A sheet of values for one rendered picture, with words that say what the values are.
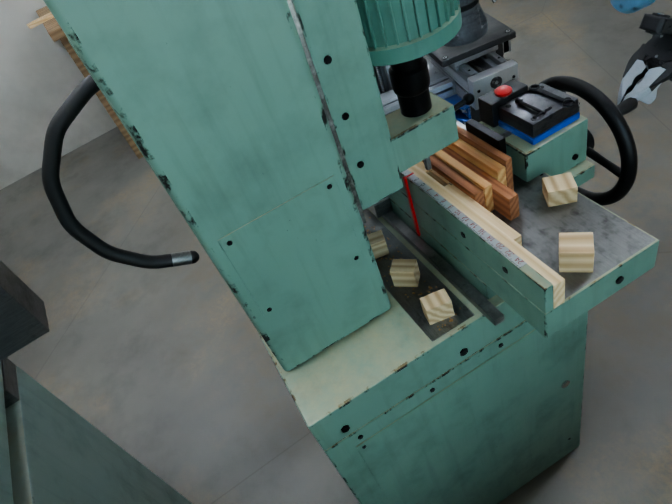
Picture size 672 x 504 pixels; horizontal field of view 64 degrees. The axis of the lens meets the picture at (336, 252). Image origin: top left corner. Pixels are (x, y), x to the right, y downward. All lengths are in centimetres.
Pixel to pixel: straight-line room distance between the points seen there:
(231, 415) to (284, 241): 128
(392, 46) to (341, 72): 8
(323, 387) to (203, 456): 109
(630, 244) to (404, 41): 44
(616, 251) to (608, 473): 90
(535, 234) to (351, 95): 37
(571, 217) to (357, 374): 43
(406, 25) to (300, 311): 44
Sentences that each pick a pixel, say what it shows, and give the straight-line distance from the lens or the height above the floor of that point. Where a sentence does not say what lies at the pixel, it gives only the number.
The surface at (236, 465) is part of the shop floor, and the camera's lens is 188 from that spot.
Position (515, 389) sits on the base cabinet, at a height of 51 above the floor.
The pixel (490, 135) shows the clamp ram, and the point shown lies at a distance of 96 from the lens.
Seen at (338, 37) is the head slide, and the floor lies 127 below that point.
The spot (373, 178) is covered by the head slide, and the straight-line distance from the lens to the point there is 83.
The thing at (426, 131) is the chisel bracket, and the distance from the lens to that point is 90.
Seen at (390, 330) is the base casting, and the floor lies 80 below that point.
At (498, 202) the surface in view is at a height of 92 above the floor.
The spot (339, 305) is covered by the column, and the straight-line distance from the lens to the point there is 89.
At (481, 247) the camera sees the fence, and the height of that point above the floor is 93.
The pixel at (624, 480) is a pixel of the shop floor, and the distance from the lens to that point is 167.
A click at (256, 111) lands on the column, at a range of 66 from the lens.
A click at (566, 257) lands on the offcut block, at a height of 93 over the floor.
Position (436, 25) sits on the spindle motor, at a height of 123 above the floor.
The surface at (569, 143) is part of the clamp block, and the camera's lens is 103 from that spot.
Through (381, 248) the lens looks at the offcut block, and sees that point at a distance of 104.
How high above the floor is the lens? 154
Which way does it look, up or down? 43 degrees down
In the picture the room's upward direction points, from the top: 22 degrees counter-clockwise
